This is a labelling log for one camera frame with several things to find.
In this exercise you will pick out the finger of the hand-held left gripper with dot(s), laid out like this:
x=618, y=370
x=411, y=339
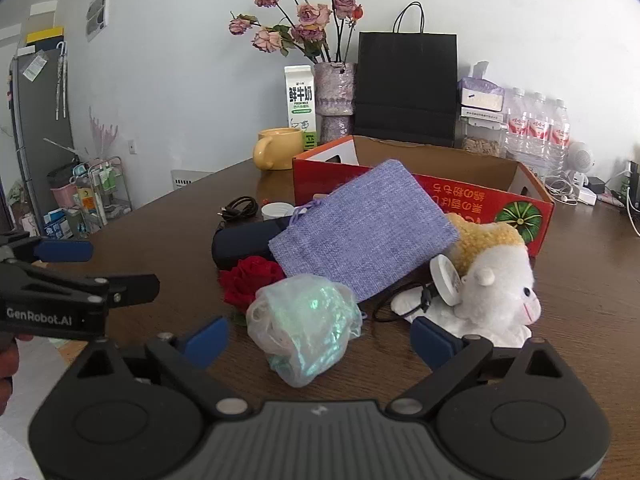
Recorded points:
x=135, y=289
x=65, y=251

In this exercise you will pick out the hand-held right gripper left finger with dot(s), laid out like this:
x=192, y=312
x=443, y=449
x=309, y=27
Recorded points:
x=207, y=342

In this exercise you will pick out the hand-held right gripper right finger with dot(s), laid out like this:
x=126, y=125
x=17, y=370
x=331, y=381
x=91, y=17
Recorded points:
x=432, y=342

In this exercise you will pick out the translucent plastic bag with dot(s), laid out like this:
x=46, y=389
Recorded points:
x=300, y=330

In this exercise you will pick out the person's left hand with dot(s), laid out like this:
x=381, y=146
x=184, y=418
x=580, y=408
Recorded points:
x=7, y=370

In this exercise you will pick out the pink bin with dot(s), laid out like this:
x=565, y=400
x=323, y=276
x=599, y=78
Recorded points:
x=65, y=196

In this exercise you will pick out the white round mini fan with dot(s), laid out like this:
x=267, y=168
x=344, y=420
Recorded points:
x=445, y=280

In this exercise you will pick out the metal rolling cart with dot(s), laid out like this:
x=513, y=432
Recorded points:
x=107, y=195

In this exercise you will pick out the red artificial rose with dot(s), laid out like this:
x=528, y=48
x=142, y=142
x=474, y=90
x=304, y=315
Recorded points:
x=250, y=280

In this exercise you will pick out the white plush sheep toy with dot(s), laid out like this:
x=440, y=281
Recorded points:
x=500, y=270

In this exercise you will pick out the dark blue case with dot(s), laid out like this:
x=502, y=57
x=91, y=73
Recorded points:
x=240, y=245

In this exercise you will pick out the grey refrigerator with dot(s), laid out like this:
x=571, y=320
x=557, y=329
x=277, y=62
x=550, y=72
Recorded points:
x=40, y=120

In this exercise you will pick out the purple cloth pouch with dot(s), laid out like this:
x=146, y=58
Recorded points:
x=360, y=230

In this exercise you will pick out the small white cup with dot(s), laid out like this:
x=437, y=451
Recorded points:
x=277, y=210

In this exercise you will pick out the white folded umbrella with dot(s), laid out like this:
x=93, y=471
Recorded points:
x=61, y=80

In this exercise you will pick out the red cardboard box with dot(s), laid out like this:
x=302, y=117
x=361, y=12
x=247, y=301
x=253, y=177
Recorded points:
x=450, y=162

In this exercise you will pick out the yellow mug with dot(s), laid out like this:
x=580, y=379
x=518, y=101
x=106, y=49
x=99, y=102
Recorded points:
x=277, y=150

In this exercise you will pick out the clear jar of seeds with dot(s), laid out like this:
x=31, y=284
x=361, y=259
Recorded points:
x=480, y=142

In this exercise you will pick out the yellow flat box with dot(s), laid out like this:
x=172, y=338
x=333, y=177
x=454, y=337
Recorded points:
x=45, y=35

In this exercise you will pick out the clear water bottle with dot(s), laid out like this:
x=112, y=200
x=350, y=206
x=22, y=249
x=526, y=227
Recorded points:
x=559, y=137
x=539, y=132
x=517, y=130

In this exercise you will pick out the black power adapter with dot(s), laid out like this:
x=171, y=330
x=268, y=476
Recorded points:
x=598, y=183

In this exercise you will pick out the white round desk device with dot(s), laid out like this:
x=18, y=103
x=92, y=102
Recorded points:
x=582, y=160

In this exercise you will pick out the white milk carton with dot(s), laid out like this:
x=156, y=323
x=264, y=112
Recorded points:
x=301, y=105

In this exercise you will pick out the purple tissue pack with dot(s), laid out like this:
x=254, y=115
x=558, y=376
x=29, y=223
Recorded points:
x=480, y=92

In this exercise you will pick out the purple textured vase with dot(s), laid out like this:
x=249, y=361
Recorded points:
x=334, y=105

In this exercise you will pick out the dark electronic box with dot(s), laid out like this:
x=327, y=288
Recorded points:
x=634, y=180

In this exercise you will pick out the black paper bag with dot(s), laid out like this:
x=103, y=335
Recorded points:
x=405, y=85

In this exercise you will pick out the dried pink rose bouquet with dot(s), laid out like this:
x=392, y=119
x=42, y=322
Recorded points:
x=305, y=15

